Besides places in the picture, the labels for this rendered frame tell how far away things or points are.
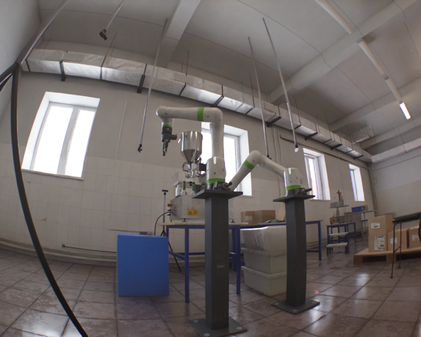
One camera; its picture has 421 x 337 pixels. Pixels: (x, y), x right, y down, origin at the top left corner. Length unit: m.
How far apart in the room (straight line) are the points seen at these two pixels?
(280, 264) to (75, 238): 2.98
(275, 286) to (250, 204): 2.70
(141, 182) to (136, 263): 1.90
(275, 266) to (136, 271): 1.31
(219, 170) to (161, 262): 1.14
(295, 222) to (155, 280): 1.38
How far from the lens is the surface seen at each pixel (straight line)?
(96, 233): 3.50
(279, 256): 2.02
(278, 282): 2.07
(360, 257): 3.23
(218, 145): 1.56
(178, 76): 4.22
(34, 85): 4.81
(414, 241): 3.17
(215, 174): 1.30
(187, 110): 1.56
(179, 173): 2.28
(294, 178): 1.69
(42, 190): 3.76
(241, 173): 1.90
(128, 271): 2.02
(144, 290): 2.08
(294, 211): 1.64
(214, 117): 1.50
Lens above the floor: 0.69
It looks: 17 degrees up
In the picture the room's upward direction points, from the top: straight up
